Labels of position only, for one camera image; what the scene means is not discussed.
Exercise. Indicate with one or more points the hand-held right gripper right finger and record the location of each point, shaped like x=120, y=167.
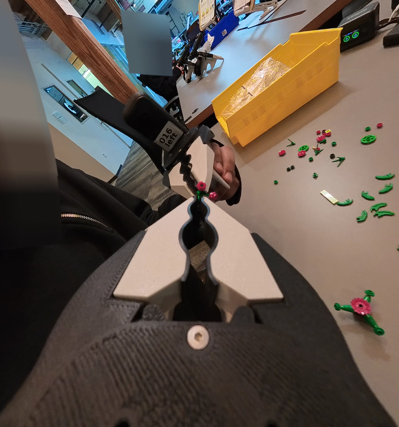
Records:
x=242, y=267

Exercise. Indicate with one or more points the black flat strip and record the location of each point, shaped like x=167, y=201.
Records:
x=272, y=19

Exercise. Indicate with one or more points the yellow instruction sheet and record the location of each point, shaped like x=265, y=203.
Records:
x=206, y=13

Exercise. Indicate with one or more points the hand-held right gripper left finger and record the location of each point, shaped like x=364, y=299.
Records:
x=149, y=267

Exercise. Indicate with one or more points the wooden stand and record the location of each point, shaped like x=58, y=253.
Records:
x=252, y=6

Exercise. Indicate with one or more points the small toy flower pieces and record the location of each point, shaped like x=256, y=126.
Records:
x=368, y=139

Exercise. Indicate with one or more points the idle hand-held gripper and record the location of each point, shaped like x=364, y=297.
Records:
x=191, y=56
x=207, y=58

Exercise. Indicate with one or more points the black fabric chair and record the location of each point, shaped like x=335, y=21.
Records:
x=102, y=103

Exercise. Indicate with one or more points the wooden column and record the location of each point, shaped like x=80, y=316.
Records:
x=86, y=43

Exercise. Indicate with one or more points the clear plastic bag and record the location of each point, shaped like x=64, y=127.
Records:
x=256, y=86

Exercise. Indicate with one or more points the blue plastic bin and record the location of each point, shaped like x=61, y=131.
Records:
x=224, y=28

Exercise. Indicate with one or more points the black battery charger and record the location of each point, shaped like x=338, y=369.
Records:
x=358, y=23

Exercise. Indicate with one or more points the pink flower toy stem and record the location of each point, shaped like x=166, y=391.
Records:
x=202, y=185

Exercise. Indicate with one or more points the person's black jacket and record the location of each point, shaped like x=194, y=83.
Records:
x=86, y=267

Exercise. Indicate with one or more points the yellow plastic bin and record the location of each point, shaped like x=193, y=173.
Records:
x=286, y=100

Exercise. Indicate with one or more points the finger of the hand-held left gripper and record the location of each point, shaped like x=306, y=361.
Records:
x=181, y=181
x=202, y=160

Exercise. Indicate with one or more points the yellow flat toy piece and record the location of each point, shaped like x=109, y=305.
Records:
x=329, y=196

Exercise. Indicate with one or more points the person's left hand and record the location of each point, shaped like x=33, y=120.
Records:
x=227, y=163

